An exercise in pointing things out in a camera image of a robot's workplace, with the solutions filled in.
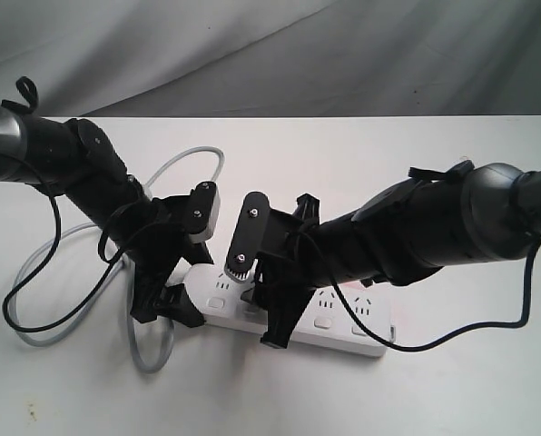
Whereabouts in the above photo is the grey power cord with plug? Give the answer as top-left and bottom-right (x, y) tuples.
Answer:
(9, 144), (226, 374)

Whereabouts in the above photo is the white five-outlet power strip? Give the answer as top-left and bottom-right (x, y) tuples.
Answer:
(182, 264), (396, 358)

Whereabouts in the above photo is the black left camera cable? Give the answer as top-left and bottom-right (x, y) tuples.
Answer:
(0, 76), (162, 333)

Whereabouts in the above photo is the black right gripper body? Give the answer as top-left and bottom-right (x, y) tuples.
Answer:
(250, 193), (335, 300)

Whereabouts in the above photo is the black right camera cable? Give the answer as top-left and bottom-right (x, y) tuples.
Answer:
(292, 158), (541, 353)

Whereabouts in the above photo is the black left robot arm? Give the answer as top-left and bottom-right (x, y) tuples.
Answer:
(0, 105), (220, 328)

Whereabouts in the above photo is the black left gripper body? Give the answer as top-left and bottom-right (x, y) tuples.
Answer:
(103, 194), (190, 322)

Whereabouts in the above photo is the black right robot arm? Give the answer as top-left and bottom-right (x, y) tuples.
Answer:
(225, 161), (541, 348)

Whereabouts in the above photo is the white backdrop cloth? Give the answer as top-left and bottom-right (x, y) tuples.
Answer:
(0, 1), (541, 117)

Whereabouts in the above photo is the black camera cable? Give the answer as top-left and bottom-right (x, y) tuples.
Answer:
(0, 76), (162, 333)
(292, 158), (541, 353)

